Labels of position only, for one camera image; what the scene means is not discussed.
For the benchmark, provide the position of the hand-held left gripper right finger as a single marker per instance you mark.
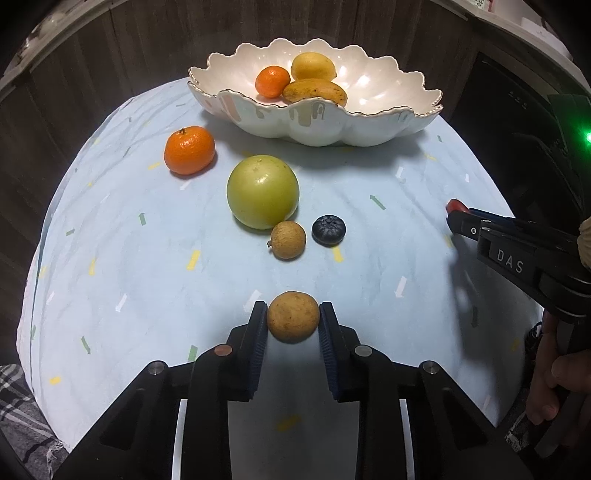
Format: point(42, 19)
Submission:
point(328, 341)

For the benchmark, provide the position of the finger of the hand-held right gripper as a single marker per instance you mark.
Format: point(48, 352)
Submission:
point(521, 224)
point(464, 226)

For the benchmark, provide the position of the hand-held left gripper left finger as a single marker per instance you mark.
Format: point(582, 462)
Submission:
point(258, 341)

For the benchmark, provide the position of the large brown longan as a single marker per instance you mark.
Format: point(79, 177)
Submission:
point(293, 323)

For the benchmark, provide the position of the small brown longan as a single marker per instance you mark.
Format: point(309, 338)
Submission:
point(288, 240)

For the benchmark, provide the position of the blueberry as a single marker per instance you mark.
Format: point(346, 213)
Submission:
point(328, 229)

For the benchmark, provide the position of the white scalloped ceramic bowl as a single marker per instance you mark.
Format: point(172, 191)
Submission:
point(369, 124)

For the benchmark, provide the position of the green apple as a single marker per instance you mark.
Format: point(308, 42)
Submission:
point(262, 191)

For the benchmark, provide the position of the yellow mango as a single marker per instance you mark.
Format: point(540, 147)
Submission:
point(315, 91)

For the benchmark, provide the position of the orange tangerine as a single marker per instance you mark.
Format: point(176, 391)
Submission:
point(189, 151)
point(272, 82)

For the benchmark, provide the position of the yellow lemon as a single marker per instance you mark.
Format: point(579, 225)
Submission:
point(314, 67)

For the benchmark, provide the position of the person's right hand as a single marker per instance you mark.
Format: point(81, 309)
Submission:
point(549, 383)

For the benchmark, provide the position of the black built-in oven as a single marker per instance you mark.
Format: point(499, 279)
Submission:
point(508, 92)

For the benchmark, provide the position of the light blue patterned cloth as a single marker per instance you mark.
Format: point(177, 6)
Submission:
point(138, 277)

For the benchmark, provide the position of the grey striped fringed blanket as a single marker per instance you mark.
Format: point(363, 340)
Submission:
point(18, 406)

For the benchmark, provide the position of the dark wood base cabinet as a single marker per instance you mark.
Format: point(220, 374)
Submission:
point(138, 37)

